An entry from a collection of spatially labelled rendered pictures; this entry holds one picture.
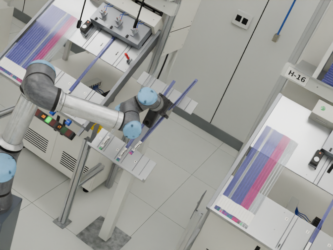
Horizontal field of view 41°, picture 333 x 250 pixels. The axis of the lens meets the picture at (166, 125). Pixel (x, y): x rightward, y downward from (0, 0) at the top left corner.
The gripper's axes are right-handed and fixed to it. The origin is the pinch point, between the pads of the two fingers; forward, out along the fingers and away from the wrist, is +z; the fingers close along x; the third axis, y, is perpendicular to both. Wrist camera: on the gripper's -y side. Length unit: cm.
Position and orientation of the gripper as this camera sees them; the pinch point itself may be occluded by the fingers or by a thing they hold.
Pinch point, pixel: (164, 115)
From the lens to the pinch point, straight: 220.7
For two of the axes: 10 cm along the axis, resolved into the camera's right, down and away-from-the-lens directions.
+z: 2.5, 1.8, 9.5
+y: 6.1, -8.0, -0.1
